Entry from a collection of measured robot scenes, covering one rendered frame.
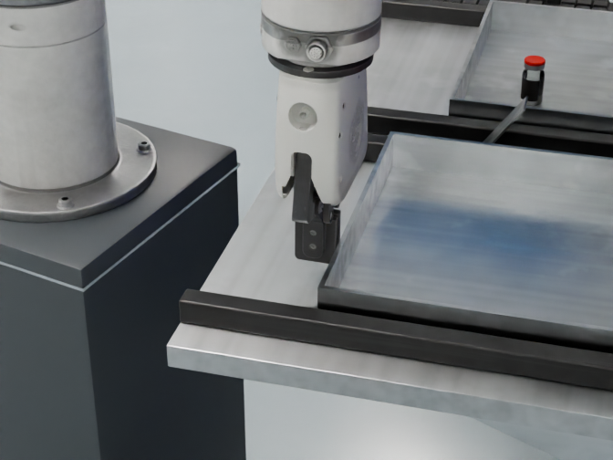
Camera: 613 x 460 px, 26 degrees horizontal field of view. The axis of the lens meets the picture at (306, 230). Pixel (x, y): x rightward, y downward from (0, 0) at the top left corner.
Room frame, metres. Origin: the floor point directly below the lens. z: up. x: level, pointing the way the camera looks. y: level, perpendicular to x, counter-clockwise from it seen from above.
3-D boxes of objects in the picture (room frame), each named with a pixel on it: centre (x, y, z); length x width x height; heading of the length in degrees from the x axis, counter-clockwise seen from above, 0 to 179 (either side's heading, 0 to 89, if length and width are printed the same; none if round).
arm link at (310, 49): (0.87, -0.01, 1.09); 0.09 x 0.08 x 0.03; 165
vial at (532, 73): (1.19, -0.22, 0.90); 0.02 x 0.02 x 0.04
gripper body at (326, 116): (0.87, -0.01, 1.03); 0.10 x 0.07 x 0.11; 165
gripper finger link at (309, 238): (0.86, 0.00, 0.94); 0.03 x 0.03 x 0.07; 75
